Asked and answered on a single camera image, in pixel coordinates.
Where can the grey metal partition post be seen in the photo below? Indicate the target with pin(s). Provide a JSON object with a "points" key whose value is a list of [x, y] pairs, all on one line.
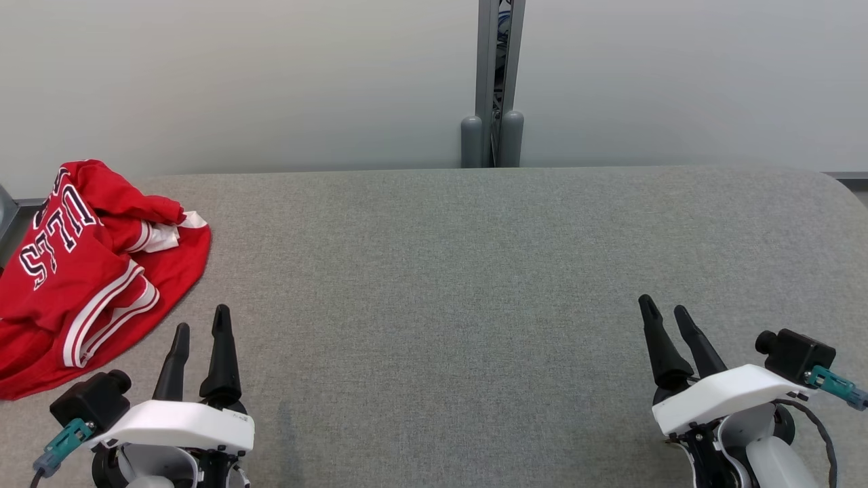
{"points": [[486, 61], [514, 61]]}

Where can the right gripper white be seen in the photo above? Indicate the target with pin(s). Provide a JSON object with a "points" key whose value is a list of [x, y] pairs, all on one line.
{"points": [[719, 396]]}

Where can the red Bulls basketball jersey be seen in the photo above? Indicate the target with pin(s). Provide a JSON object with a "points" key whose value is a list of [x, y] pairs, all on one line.
{"points": [[61, 298]]}

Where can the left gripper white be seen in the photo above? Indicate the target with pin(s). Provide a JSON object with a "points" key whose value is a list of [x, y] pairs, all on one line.
{"points": [[183, 427]]}

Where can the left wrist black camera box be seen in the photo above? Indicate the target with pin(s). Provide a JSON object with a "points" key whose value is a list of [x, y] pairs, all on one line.
{"points": [[91, 400]]}

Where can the grey cylinder partition foot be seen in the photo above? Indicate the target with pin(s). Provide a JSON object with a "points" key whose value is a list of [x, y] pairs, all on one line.
{"points": [[512, 139], [471, 142]]}

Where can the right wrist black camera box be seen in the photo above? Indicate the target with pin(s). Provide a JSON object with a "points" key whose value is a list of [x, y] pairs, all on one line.
{"points": [[793, 356]]}

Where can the grey fabric sofa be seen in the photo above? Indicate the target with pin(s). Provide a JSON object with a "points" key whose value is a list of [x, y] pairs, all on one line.
{"points": [[441, 285]]}

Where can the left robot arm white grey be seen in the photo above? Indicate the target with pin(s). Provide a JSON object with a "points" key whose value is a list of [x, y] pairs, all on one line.
{"points": [[159, 471]]}

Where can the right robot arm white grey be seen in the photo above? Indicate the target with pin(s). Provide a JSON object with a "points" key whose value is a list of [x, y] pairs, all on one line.
{"points": [[773, 464]]}

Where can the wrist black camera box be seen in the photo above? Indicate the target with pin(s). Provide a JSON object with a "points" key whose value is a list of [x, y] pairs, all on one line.
{"points": [[793, 356], [91, 400]]}

